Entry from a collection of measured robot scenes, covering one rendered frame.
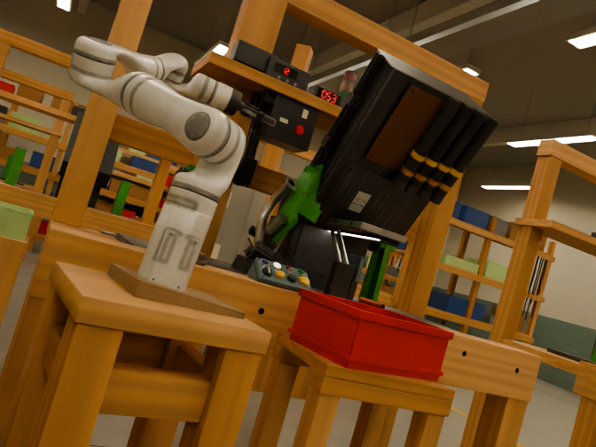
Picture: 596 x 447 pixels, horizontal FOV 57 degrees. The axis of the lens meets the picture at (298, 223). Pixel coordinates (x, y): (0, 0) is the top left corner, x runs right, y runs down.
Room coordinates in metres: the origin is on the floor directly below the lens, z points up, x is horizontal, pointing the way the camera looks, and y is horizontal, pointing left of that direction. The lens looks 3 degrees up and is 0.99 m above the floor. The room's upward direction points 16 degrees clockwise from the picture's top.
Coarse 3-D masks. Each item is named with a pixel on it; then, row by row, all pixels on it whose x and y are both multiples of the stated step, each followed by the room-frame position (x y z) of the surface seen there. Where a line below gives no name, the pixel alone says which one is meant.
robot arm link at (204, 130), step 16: (144, 80) 1.07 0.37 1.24; (160, 80) 1.09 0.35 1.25; (128, 96) 1.07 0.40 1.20; (144, 96) 1.05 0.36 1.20; (160, 96) 1.03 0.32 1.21; (176, 96) 1.02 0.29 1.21; (128, 112) 1.11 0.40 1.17; (144, 112) 1.05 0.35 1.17; (160, 112) 1.02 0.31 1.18; (176, 112) 1.00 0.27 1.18; (192, 112) 0.98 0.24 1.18; (208, 112) 0.96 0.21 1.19; (176, 128) 0.99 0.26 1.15; (192, 128) 0.96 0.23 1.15; (208, 128) 0.95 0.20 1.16; (224, 128) 0.96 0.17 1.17; (192, 144) 0.96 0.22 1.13; (208, 144) 0.95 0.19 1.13; (224, 144) 0.97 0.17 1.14
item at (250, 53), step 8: (240, 40) 1.79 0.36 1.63; (232, 48) 1.83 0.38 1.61; (240, 48) 1.79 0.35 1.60; (248, 48) 1.80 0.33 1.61; (256, 48) 1.81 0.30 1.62; (232, 56) 1.80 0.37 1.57; (240, 56) 1.79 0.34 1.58; (248, 56) 1.80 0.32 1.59; (256, 56) 1.81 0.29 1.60; (264, 56) 1.83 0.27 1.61; (272, 56) 1.84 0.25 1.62; (248, 64) 1.81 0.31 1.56; (256, 64) 1.82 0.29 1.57; (264, 64) 1.83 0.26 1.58
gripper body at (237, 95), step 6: (234, 90) 1.54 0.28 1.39; (234, 96) 1.53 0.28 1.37; (240, 96) 1.54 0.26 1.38; (234, 102) 1.53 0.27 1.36; (240, 102) 1.54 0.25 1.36; (228, 108) 1.54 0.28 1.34; (234, 108) 1.54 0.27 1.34; (240, 108) 1.54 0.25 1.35; (246, 108) 1.54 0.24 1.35; (252, 108) 1.57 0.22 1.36; (228, 114) 1.57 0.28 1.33
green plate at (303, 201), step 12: (312, 168) 1.67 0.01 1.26; (324, 168) 1.63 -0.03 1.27; (300, 180) 1.70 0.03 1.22; (312, 180) 1.62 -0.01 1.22; (300, 192) 1.65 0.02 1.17; (312, 192) 1.63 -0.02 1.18; (288, 204) 1.67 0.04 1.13; (300, 204) 1.61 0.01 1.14; (312, 204) 1.64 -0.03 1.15; (300, 216) 1.67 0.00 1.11; (312, 216) 1.64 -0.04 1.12
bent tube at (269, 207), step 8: (288, 176) 1.69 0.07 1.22; (288, 184) 1.67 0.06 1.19; (296, 184) 1.70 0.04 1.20; (280, 192) 1.70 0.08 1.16; (272, 200) 1.72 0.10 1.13; (264, 208) 1.73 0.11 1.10; (272, 208) 1.74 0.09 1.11; (264, 216) 1.72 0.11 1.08; (256, 224) 1.70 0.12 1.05; (264, 224) 1.70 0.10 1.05; (256, 232) 1.66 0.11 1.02; (256, 240) 1.63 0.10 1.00
